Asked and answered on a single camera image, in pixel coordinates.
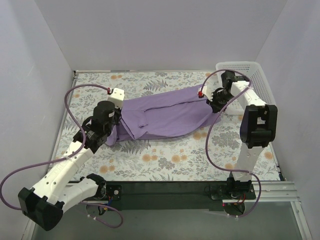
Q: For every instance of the aluminium frame rail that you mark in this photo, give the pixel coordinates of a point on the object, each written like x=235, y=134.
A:
x=275, y=214

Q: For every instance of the purple t shirt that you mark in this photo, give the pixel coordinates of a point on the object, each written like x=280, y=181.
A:
x=161, y=116

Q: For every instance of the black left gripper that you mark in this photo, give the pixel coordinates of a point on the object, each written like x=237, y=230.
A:
x=117, y=116

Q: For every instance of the white plastic laundry basket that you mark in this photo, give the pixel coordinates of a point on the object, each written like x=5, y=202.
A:
x=260, y=84

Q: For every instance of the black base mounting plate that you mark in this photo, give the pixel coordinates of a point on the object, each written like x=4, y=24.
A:
x=174, y=195

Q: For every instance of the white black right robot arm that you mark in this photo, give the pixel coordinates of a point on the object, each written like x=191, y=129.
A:
x=257, y=129

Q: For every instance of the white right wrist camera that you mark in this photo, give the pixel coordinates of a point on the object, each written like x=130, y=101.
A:
x=205, y=92

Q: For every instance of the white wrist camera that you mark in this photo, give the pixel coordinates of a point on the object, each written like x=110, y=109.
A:
x=117, y=96
x=205, y=92

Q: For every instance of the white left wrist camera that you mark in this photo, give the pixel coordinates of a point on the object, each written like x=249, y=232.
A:
x=117, y=96

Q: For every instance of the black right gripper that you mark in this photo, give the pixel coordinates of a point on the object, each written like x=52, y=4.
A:
x=215, y=103

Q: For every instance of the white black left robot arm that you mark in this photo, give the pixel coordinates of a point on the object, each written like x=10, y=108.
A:
x=47, y=200

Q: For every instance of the floral tablecloth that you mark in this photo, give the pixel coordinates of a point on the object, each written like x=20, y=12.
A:
x=206, y=154

